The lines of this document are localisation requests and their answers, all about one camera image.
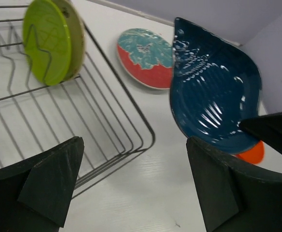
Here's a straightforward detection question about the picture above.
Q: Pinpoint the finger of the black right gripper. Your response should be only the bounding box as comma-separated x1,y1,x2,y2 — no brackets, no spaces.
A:
240,112,282,154

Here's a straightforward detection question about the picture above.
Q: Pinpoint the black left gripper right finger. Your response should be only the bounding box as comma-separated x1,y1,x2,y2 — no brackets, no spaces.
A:
186,137,282,232

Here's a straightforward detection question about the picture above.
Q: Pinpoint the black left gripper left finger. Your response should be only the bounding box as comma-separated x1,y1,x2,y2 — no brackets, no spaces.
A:
0,136,85,232

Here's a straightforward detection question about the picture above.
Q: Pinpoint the orange round plate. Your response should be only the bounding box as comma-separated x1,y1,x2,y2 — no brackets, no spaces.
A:
235,141,265,164

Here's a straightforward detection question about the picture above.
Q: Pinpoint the dark blue leaf-shaped plate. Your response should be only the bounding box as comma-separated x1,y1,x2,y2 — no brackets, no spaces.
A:
169,17,262,155

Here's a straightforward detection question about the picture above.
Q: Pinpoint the red and teal floral plate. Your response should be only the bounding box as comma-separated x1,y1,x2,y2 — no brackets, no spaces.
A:
116,28,173,90

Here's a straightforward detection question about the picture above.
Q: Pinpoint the lime green round plate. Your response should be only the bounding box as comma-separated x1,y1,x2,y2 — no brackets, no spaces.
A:
22,0,71,86

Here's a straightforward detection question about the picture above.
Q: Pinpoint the metal wire dish rack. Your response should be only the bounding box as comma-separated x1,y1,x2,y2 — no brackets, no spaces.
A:
0,0,155,196

